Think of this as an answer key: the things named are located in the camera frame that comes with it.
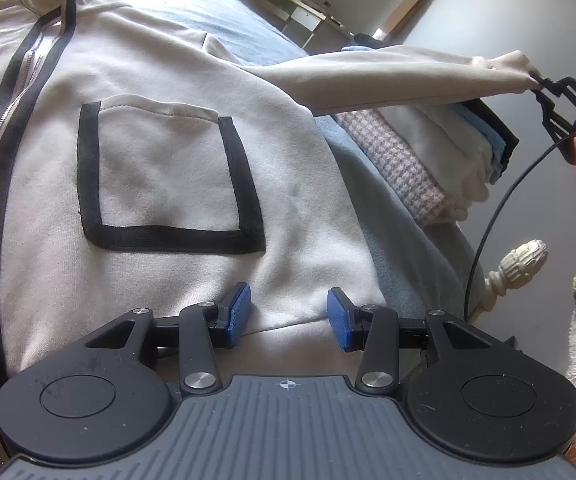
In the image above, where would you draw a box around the beige zip-up hoodie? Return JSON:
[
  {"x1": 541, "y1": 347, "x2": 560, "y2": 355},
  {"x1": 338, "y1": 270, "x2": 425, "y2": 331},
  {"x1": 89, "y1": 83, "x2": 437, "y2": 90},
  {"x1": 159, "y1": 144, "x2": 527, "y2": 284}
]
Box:
[{"x1": 0, "y1": 0, "x2": 544, "y2": 466}]

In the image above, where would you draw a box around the stack of folded clothes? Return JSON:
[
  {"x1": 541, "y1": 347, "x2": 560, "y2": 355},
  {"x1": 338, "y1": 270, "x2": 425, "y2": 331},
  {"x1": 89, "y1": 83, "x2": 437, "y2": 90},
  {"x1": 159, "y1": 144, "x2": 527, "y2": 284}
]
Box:
[{"x1": 334, "y1": 41, "x2": 522, "y2": 226}]

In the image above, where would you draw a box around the white carved bedpost finial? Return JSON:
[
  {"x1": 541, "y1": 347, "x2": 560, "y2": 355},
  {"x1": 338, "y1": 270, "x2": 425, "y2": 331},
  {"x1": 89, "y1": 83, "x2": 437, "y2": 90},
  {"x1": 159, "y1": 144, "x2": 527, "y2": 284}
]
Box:
[{"x1": 466, "y1": 240, "x2": 548, "y2": 323}]

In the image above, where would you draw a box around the long cardboard box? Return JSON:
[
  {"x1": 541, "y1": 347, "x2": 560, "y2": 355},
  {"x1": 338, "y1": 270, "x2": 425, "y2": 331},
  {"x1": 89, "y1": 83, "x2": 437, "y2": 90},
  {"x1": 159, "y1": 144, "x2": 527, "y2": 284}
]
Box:
[{"x1": 373, "y1": 0, "x2": 425, "y2": 41}]

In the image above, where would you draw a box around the white desk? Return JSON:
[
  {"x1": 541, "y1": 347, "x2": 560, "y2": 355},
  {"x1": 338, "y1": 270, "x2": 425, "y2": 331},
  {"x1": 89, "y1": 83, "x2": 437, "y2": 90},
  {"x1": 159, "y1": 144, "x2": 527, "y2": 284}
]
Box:
[{"x1": 239, "y1": 0, "x2": 354, "y2": 54}]

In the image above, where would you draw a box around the black cable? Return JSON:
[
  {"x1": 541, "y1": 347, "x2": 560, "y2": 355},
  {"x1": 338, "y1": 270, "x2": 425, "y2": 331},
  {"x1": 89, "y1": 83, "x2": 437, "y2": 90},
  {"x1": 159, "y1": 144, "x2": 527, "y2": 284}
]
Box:
[{"x1": 463, "y1": 131, "x2": 576, "y2": 323}]

